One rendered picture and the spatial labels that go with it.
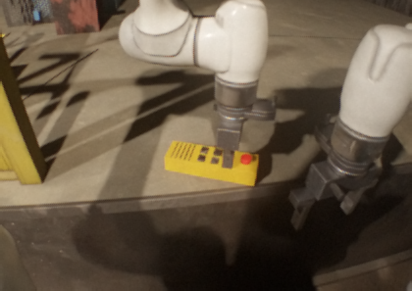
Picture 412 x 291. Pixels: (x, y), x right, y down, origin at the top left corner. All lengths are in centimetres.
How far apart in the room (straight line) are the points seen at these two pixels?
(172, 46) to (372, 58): 33
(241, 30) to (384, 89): 24
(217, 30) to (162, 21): 10
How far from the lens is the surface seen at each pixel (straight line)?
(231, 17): 50
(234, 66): 52
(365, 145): 47
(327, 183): 51
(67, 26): 213
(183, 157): 73
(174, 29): 51
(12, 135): 74
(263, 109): 59
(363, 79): 43
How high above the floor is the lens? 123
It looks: 36 degrees down
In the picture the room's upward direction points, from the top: 3 degrees clockwise
